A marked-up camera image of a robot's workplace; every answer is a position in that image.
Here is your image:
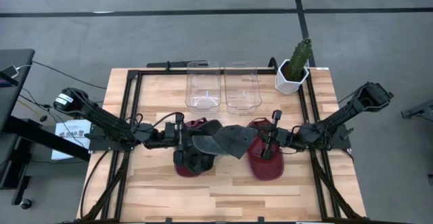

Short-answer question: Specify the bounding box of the smartphone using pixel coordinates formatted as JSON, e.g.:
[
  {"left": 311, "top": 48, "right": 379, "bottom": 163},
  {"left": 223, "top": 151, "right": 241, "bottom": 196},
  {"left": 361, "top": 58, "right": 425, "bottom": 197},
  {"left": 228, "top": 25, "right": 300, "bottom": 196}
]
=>
[{"left": 0, "top": 64, "right": 20, "bottom": 80}]

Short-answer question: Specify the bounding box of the black baseball cap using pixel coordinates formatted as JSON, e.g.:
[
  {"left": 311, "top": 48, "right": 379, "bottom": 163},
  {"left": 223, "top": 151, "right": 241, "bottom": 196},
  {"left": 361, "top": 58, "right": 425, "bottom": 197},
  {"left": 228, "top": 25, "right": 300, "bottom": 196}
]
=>
[
  {"left": 191, "top": 124, "right": 259, "bottom": 160},
  {"left": 174, "top": 118, "right": 226, "bottom": 175}
]

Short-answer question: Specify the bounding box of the green cactus plant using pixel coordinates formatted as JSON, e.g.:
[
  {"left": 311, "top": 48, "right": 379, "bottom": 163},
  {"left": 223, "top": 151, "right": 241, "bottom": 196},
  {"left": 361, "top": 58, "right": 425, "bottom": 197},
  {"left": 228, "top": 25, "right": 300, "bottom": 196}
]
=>
[{"left": 287, "top": 37, "right": 313, "bottom": 82}]

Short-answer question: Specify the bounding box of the maroon baseball cap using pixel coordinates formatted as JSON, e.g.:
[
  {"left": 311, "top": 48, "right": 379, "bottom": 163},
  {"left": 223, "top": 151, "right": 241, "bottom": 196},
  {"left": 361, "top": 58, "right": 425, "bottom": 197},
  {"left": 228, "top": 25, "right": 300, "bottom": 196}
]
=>
[
  {"left": 174, "top": 117, "right": 217, "bottom": 178},
  {"left": 246, "top": 117, "right": 286, "bottom": 181}
]

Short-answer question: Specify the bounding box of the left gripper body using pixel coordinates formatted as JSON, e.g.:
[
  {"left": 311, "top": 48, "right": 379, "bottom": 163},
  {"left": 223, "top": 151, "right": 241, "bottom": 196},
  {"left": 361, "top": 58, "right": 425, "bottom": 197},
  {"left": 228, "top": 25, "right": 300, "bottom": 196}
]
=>
[{"left": 156, "top": 124, "right": 177, "bottom": 150}]

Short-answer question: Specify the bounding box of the black metal table frame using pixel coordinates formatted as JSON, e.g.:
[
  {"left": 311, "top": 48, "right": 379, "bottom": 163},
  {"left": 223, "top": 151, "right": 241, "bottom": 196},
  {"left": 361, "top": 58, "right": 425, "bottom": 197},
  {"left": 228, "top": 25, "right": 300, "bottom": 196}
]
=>
[{"left": 76, "top": 66, "right": 369, "bottom": 224}]

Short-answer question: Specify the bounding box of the black side table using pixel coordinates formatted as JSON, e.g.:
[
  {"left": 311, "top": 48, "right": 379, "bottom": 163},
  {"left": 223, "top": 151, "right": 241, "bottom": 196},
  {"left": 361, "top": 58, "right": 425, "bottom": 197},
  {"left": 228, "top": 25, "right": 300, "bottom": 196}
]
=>
[{"left": 0, "top": 49, "right": 91, "bottom": 206}]

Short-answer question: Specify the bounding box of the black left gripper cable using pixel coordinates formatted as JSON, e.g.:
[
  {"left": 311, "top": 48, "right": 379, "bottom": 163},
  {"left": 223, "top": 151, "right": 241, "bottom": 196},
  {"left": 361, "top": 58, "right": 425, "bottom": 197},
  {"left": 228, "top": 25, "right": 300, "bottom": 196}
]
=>
[{"left": 154, "top": 111, "right": 185, "bottom": 129}]

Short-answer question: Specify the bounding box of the clear plastic bin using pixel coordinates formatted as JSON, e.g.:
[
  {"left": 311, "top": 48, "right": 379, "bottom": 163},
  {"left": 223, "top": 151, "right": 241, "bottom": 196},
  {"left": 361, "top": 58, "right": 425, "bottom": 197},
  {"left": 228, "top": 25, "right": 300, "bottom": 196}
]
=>
[
  {"left": 184, "top": 60, "right": 223, "bottom": 114},
  {"left": 223, "top": 60, "right": 263, "bottom": 111}
]

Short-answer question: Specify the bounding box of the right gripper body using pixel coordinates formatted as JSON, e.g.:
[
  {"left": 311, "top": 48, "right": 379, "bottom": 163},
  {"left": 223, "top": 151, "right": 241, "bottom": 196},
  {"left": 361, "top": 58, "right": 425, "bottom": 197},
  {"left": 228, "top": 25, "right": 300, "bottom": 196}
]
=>
[{"left": 273, "top": 127, "right": 298, "bottom": 149}]

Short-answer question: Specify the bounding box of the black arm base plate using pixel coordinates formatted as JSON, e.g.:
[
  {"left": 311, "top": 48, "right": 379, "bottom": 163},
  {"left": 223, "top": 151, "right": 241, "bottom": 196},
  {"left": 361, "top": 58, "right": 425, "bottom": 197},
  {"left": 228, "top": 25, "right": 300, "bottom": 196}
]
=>
[
  {"left": 303, "top": 124, "right": 352, "bottom": 150},
  {"left": 84, "top": 129, "right": 137, "bottom": 152}
]

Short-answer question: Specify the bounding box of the white printed paper sheet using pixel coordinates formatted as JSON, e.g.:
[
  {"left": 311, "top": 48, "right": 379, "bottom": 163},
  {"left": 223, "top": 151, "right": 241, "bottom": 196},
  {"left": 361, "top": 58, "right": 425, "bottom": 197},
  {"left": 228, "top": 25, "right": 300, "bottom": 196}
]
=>
[{"left": 51, "top": 118, "right": 92, "bottom": 161}]

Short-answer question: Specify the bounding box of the white hexagonal plant pot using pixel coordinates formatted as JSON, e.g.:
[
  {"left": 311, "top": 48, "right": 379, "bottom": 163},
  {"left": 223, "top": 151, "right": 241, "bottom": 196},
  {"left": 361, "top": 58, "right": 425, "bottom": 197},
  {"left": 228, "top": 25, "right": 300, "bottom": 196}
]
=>
[{"left": 274, "top": 59, "right": 311, "bottom": 95}]

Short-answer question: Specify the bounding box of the black frame-side cable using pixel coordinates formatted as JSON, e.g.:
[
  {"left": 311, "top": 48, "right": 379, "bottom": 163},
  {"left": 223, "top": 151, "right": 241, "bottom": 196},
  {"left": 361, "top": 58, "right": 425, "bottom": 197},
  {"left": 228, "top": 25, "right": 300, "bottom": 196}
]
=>
[{"left": 80, "top": 149, "right": 114, "bottom": 220}]

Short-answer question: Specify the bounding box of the black floor cable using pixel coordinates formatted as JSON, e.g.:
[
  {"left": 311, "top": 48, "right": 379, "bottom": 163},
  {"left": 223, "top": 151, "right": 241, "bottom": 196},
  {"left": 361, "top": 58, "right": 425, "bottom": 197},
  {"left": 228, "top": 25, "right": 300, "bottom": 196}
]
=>
[{"left": 32, "top": 60, "right": 108, "bottom": 91}]

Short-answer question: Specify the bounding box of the black edge bracket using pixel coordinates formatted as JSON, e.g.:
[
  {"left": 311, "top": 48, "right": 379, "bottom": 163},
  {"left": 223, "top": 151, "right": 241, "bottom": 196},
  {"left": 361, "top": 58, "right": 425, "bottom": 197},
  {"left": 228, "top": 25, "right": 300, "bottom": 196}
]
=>
[{"left": 145, "top": 60, "right": 209, "bottom": 69}]

